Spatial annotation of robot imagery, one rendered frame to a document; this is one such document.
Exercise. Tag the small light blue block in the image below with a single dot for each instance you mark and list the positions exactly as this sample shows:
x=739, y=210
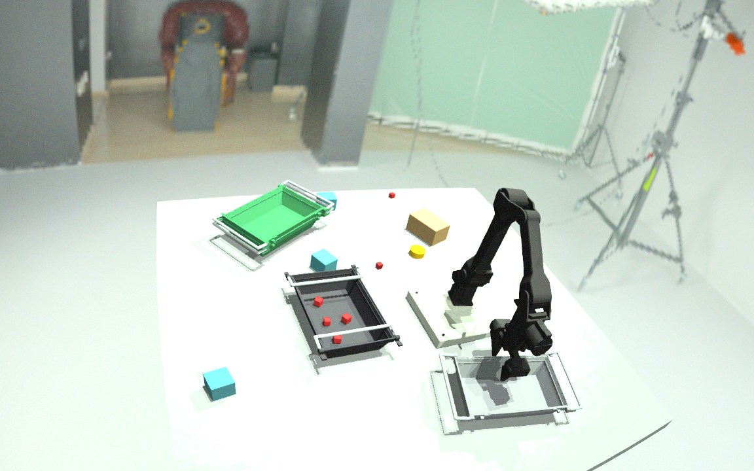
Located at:
x=323, y=260
x=219, y=384
x=330, y=196

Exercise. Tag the tan rectangular block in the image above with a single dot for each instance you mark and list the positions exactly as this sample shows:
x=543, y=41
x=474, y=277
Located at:
x=427, y=226

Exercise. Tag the yellow short cylinder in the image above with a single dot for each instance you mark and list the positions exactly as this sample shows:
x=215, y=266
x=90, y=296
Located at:
x=417, y=251

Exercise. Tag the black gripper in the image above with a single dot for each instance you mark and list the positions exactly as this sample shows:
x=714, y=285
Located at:
x=502, y=336

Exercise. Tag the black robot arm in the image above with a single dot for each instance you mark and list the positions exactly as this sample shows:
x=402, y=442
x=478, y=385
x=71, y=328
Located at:
x=534, y=290

